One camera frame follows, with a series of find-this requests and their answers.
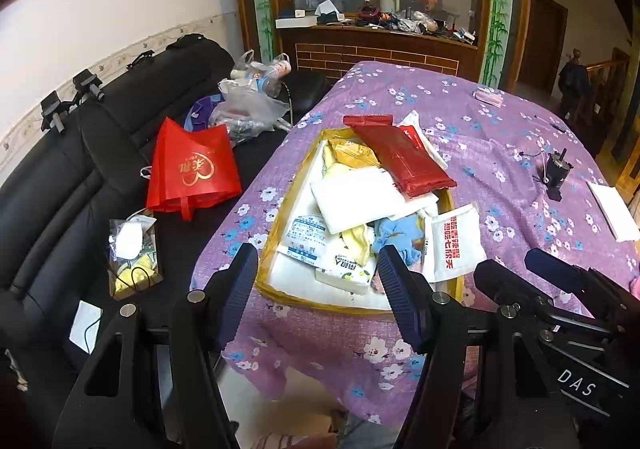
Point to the red bag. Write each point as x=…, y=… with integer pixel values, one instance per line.
x=190, y=169

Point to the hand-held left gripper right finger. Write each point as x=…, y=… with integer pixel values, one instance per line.
x=395, y=289

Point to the pile of cabinet clutter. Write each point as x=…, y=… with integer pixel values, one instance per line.
x=425, y=24

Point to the person's pink striped clothing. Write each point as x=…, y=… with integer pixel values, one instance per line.
x=295, y=441

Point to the person's grey trousers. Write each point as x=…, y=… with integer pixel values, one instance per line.
x=360, y=434

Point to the tissue box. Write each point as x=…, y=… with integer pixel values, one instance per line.
x=330, y=11

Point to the golden yellow packet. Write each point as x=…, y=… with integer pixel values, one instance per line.
x=355, y=154

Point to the pink mask packet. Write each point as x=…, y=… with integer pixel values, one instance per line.
x=487, y=96

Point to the yellow white cardboard box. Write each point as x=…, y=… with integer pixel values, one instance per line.
x=290, y=281

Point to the white packet red print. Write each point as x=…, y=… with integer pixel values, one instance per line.
x=455, y=239

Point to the white packet blue print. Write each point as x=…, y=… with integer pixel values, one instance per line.
x=305, y=239

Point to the clear plastic bag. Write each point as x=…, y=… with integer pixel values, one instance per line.
x=250, y=109

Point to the purple bag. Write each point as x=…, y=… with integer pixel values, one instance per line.
x=200, y=109

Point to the purple floral tablecloth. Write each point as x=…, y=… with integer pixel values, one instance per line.
x=500, y=129

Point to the plastic bag of bottles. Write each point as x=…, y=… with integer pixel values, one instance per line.
x=265, y=71

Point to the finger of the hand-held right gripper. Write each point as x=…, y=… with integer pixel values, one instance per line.
x=555, y=269
x=500, y=279

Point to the white paper pad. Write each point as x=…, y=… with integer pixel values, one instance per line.
x=615, y=209

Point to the clear bag of masks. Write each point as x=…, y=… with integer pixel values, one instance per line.
x=132, y=239

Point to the dark hanging jacket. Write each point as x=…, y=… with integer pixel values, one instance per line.
x=574, y=84

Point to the black motor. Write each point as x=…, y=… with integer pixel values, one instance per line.
x=557, y=169

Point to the blue cloth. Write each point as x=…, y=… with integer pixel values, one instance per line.
x=395, y=231

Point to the pen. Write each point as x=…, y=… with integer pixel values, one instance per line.
x=555, y=125

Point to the white towel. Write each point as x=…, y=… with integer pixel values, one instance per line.
x=355, y=199

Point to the white flat box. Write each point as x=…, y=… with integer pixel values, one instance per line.
x=296, y=22

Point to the lemon print tissue pack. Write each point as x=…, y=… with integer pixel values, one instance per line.
x=340, y=274

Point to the white kettle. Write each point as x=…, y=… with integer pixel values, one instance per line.
x=389, y=1

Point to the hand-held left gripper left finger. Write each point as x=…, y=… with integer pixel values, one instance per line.
x=240, y=284

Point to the wooden door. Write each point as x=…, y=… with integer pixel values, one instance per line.
x=542, y=44

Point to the white paper card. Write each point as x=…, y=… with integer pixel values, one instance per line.
x=85, y=324

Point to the wooden stair railing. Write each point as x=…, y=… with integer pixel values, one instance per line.
x=605, y=94

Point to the black sofa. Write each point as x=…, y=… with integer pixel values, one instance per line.
x=50, y=209

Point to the wooden cabinet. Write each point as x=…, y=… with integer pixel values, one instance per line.
x=375, y=54

